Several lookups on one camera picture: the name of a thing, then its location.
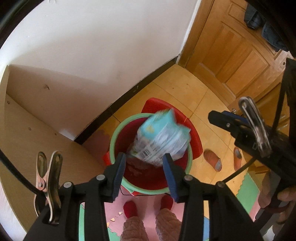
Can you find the coloured foam puzzle mat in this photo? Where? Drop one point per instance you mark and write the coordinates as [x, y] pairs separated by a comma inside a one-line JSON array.
[[242, 192]]

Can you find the teal wet wipes packet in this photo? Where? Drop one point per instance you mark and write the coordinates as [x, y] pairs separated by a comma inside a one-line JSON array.
[[159, 141]]

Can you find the red bin green rim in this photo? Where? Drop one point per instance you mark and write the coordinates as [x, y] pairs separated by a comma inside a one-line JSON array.
[[150, 180]]

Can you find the wooden door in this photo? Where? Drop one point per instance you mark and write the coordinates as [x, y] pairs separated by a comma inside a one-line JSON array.
[[231, 46]]

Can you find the person's right leg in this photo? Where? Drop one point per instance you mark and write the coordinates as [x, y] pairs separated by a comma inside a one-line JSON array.
[[167, 222]]

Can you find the metal spring clip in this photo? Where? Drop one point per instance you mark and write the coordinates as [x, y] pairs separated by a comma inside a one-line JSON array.
[[254, 125], [52, 185]]

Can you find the person's leg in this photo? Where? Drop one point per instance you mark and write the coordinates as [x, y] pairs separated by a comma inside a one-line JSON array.
[[167, 222], [134, 229]]

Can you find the dark blue jacket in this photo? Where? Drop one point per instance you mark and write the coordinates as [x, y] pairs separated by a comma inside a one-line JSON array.
[[266, 30]]

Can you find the red plastic stool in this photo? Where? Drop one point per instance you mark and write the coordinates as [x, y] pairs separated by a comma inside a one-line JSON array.
[[194, 143]]

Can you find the orange grey slipper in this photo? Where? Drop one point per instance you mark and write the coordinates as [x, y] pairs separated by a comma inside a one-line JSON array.
[[237, 158], [212, 161]]

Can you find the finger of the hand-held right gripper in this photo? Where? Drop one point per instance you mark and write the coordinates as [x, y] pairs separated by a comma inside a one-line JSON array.
[[238, 118], [222, 120]]

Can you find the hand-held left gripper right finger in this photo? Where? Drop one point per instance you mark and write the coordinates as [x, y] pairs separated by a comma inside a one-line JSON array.
[[170, 178]]

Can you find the person's right hand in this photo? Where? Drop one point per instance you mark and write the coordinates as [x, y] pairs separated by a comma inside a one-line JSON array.
[[264, 192]]

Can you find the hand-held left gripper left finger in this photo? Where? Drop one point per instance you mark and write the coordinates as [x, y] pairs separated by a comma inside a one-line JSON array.
[[120, 171]]

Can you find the person's left leg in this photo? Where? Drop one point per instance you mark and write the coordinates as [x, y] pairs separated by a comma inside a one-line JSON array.
[[134, 229]]

